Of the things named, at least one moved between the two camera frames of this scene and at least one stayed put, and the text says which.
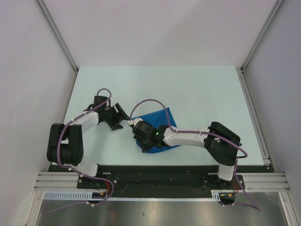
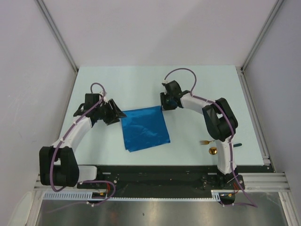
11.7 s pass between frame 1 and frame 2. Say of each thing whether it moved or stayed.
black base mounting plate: stayed
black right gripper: moved
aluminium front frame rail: stayed
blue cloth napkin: moved
